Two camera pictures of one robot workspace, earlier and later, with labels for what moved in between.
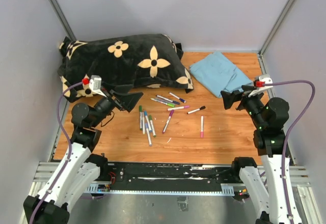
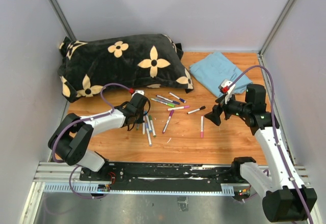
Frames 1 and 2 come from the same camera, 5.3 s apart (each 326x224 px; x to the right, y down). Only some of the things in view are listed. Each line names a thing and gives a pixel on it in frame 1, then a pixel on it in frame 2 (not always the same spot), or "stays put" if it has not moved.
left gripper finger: [128, 101] to [139, 119]
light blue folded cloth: [219, 74] stays put
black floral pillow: [147, 60] stays put
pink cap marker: [201, 130] stays put
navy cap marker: [167, 99] stays put
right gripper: [228, 98] to [214, 116]
